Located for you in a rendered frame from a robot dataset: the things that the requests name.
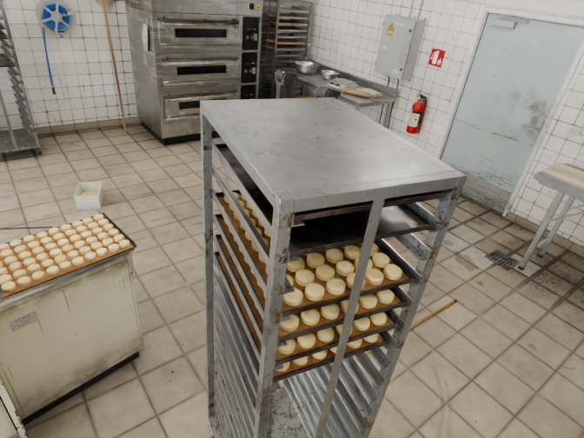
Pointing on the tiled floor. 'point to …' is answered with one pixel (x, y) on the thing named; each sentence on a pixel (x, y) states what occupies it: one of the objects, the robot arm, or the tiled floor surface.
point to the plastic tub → (89, 195)
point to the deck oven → (191, 60)
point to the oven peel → (112, 56)
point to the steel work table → (346, 93)
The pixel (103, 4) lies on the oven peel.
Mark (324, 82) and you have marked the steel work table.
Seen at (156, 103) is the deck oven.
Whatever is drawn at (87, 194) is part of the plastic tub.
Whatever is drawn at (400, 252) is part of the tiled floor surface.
